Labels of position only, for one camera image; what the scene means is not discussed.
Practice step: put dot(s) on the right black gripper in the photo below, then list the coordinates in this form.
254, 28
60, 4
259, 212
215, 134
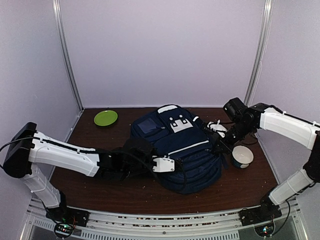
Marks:
225, 146

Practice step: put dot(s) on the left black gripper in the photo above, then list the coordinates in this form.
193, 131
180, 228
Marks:
152, 151

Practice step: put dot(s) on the navy blue backpack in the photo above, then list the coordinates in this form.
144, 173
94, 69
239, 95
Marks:
178, 134

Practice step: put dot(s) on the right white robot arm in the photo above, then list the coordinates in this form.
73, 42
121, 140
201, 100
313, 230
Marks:
275, 158

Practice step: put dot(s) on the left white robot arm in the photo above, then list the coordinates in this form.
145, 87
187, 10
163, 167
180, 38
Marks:
30, 147

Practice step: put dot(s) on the white teal bowl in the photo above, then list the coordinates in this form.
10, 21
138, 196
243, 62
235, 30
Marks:
241, 157

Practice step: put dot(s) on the green plate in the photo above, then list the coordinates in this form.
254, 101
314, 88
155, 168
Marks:
105, 118

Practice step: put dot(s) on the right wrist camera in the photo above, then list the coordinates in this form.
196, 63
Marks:
217, 127

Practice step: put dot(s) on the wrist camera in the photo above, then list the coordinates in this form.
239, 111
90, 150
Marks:
163, 164
217, 127

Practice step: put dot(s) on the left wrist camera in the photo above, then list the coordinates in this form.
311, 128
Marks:
163, 164

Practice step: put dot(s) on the aluminium front rail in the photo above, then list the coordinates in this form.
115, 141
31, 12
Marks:
218, 225

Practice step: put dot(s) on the right aluminium frame post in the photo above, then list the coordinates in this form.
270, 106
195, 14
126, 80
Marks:
261, 48

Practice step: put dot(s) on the aluminium frame post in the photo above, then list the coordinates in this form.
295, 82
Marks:
261, 48
66, 56

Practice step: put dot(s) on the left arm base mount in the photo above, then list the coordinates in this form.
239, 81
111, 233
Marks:
65, 222

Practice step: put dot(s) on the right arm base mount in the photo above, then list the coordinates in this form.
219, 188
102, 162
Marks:
262, 219

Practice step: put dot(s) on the left aluminium frame post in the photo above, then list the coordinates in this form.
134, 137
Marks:
66, 56

